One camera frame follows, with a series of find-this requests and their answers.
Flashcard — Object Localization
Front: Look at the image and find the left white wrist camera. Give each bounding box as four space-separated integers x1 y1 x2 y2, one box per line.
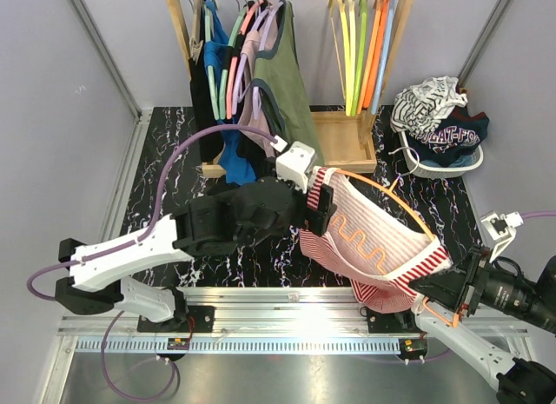
270 136 317 194

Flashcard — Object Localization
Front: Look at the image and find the orange empty hanger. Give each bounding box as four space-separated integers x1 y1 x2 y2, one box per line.
367 0 387 109
357 0 385 114

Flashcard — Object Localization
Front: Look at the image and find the wooden clip hanger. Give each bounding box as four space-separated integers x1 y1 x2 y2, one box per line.
189 0 204 62

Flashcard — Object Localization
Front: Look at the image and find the wooden clothes rack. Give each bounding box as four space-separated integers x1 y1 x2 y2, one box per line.
166 0 414 173

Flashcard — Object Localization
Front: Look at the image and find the blue top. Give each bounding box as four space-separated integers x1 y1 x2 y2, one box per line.
204 0 255 185

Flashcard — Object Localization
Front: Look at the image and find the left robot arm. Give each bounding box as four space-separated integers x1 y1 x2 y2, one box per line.
54 177 336 332

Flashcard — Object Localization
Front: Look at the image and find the olive green top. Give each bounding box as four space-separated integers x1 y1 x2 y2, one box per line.
253 0 324 165

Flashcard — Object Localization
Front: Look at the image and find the lime green empty hanger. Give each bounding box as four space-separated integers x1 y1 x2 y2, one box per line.
350 0 368 116

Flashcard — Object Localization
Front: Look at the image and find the white laundry basket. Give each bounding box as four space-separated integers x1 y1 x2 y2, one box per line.
398 132 484 180

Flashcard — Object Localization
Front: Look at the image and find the orange hanger with red top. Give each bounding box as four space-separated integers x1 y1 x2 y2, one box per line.
323 147 468 329

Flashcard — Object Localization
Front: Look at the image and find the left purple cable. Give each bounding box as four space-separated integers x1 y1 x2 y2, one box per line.
26 123 279 301

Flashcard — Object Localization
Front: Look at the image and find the cream empty hanger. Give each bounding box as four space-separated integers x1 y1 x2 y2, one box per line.
344 0 356 116

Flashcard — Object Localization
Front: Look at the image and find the aluminium rail base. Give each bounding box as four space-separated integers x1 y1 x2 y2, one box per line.
43 110 531 404

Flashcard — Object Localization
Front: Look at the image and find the black garment on clip hanger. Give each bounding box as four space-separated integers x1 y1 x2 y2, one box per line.
189 56 223 162

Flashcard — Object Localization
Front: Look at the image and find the yellow plastic hanger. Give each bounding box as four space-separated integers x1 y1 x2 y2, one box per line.
328 0 349 116

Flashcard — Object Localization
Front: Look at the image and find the black white striped tank top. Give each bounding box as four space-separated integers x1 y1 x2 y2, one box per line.
390 76 468 135

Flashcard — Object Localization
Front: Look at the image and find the mint green hanger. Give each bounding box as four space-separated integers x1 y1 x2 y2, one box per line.
203 0 221 122

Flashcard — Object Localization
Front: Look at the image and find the mauve pink top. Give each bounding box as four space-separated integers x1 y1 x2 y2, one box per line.
237 22 278 156

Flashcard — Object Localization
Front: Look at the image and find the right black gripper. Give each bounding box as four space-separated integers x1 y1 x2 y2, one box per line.
409 241 556 330

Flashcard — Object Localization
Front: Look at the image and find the pink hanger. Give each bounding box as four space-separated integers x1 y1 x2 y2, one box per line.
226 0 267 120

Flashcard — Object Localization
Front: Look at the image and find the navy printed shirt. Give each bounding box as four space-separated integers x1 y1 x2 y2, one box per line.
407 107 490 167

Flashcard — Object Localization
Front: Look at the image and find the light blue empty hanger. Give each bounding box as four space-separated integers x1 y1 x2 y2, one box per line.
371 0 396 115

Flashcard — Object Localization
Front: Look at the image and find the purple hanger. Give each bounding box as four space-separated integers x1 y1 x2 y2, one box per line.
249 0 288 131

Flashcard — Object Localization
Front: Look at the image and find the lilac hanger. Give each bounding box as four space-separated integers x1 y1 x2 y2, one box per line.
232 0 270 117

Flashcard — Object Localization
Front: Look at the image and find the red white striped top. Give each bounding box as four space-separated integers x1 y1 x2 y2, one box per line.
298 167 453 315

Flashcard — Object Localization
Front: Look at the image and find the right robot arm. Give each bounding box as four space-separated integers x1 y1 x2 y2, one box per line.
393 246 555 403

